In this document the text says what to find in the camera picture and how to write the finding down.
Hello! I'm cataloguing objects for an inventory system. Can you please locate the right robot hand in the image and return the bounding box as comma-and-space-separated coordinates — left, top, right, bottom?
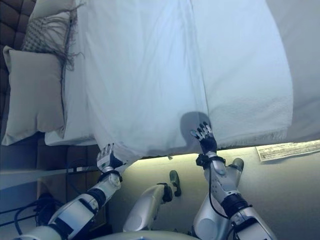
188, 121, 218, 157

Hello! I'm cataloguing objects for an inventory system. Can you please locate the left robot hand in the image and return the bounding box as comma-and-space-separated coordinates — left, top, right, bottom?
96, 142, 125, 174

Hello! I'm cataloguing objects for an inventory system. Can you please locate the white duvet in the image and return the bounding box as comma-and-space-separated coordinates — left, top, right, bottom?
63, 0, 211, 161

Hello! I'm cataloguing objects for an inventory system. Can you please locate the white bed sheet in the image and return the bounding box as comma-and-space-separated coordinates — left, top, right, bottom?
44, 0, 101, 148

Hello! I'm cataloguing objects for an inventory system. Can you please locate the white power strip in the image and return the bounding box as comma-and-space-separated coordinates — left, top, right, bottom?
66, 164, 88, 174

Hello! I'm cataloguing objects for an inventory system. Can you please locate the silver left robot leg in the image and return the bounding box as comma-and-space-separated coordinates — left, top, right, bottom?
121, 169, 183, 233

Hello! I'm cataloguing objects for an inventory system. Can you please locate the printed paper sheet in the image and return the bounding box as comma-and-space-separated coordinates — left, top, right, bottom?
254, 139, 320, 164

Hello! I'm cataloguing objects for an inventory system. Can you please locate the dark glass-topped nightstand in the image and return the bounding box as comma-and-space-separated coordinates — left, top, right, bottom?
0, 166, 112, 240

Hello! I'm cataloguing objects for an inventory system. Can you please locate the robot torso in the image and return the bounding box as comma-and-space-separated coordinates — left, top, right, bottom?
103, 229, 200, 240

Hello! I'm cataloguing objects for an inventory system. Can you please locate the large beige pillow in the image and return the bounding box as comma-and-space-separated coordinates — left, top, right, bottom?
1, 45, 68, 147
29, 0, 84, 20

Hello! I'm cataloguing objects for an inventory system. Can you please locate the grey fringed macrame cushion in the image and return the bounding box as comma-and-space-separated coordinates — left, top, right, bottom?
20, 0, 86, 74

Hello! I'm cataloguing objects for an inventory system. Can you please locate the brown tufted headboard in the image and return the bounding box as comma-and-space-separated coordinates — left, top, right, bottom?
0, 0, 41, 136

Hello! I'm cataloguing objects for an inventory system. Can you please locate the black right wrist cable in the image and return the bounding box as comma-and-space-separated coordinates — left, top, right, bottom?
208, 171, 232, 222

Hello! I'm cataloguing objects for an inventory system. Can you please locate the brown upholstered bed frame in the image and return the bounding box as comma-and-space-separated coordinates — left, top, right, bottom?
0, 133, 102, 177

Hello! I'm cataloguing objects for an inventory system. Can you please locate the black floor cable bundle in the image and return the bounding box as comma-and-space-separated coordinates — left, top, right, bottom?
0, 193, 66, 237

